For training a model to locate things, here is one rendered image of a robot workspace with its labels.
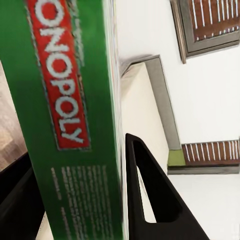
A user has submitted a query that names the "board game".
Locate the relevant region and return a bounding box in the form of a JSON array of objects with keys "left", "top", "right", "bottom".
[{"left": 0, "top": 0, "right": 129, "bottom": 240}]

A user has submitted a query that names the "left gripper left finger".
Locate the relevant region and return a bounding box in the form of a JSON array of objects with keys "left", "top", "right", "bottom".
[{"left": 0, "top": 151, "right": 46, "bottom": 240}]

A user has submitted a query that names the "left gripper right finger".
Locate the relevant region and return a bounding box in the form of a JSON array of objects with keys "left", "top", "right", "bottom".
[{"left": 125, "top": 133, "right": 210, "bottom": 240}]

